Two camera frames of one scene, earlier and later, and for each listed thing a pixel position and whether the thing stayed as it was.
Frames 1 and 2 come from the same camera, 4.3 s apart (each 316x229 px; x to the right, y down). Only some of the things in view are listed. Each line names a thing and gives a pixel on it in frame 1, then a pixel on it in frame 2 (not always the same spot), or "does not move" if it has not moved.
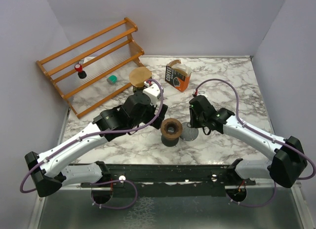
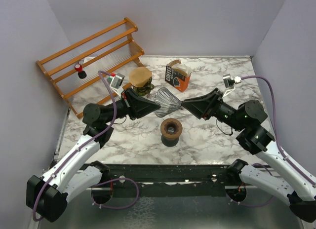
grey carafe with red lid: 169,143 does not move
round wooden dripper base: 171,129 does not move
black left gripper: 157,123 -> 140,106
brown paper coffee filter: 138,76 does not move
